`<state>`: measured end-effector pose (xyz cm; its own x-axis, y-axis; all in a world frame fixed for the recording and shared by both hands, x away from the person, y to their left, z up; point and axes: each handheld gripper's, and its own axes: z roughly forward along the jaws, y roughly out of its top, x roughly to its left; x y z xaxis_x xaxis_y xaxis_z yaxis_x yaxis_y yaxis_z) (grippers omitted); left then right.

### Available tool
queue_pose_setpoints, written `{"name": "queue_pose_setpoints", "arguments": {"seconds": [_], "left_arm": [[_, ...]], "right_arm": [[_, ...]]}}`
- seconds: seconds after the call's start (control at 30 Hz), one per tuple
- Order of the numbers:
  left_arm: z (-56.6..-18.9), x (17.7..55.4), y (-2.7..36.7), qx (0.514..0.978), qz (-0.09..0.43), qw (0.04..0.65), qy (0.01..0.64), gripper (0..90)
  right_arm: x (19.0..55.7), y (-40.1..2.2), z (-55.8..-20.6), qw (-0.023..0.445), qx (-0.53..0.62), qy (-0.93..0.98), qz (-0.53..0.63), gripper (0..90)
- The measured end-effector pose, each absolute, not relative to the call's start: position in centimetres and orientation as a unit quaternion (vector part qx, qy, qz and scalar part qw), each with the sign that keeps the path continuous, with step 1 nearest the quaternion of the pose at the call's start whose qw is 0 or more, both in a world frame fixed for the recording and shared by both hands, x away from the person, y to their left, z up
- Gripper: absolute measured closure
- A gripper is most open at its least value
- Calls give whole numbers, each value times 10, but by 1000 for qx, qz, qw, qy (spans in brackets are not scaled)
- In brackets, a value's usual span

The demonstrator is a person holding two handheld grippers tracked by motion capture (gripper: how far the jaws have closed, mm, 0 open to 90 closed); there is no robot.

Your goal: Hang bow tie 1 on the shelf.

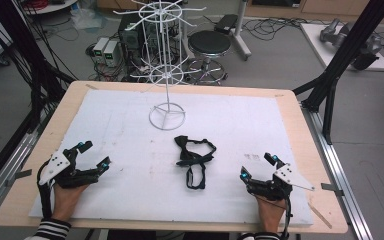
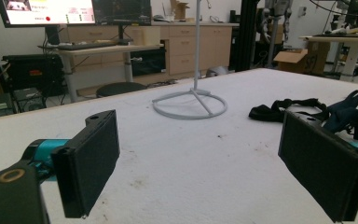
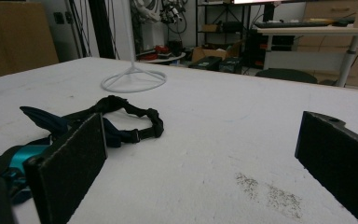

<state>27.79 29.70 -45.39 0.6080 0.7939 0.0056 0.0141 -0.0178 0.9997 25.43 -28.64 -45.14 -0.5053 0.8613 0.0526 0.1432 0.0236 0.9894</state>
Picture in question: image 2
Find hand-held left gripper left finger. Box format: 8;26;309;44
50;109;121;219

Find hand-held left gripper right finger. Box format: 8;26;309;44
278;110;358;224

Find black bow tie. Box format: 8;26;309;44
248;98;329;123

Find white wire display rack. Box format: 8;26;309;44
151;0;228;120

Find large cardboard box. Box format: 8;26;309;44
273;41;331;76

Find white workbench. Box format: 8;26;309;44
299;26;358;83

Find black round stool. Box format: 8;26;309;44
96;81;147;98

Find white foam board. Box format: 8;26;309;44
0;67;358;224

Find black computer tower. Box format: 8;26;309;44
2;54;65;96

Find black keyboard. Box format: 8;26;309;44
57;41;119;51

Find grey robot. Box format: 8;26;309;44
259;0;294;68

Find black case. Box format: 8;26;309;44
130;48;167;77

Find desk with white legs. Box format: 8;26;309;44
37;42;165;104

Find wooden drawer cabinet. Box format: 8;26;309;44
59;21;241;78

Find monitor with dark screen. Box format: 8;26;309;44
92;0;153;45

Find monitor with bright screen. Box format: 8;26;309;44
0;0;97;29

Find small open cardboard box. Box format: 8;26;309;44
169;0;191;21

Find black metal frame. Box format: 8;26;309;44
234;0;261;73

